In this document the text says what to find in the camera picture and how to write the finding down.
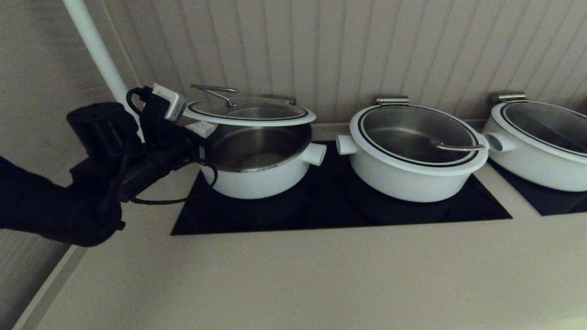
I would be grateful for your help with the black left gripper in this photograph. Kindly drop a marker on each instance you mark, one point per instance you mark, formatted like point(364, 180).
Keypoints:
point(169, 146)

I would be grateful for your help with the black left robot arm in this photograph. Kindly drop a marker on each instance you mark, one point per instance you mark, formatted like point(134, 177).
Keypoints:
point(46, 206)

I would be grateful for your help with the white round pot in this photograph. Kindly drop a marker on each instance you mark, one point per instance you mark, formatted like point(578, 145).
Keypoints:
point(403, 185)
point(257, 183)
point(541, 172)

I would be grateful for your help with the white metal pole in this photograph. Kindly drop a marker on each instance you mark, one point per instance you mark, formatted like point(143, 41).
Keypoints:
point(96, 46)

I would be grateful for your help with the wide black glass cooktop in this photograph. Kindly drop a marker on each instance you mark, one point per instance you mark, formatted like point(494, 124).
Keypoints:
point(321, 215)

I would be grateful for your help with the narrow black glass cooktop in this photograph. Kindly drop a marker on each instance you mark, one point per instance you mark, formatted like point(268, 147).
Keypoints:
point(550, 204)

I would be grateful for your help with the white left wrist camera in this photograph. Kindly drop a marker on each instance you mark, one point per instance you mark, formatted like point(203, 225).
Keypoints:
point(169, 103)

